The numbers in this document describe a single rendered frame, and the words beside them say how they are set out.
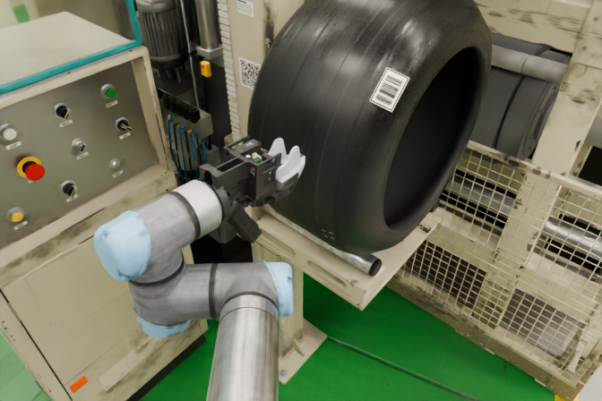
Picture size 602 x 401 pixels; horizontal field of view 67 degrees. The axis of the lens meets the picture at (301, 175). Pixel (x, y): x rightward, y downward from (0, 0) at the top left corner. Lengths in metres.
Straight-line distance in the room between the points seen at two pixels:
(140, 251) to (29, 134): 0.66
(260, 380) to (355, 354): 1.49
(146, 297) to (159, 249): 0.08
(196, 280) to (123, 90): 0.72
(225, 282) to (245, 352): 0.13
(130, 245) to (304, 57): 0.43
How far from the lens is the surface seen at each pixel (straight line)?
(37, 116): 1.18
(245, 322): 0.56
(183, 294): 0.64
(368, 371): 1.97
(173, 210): 0.60
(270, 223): 1.22
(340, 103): 0.75
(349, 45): 0.79
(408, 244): 1.28
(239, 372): 0.52
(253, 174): 0.66
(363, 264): 1.07
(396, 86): 0.74
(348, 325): 2.06
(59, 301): 1.41
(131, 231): 0.58
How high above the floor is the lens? 1.72
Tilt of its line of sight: 39 degrees down
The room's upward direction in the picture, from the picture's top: straight up
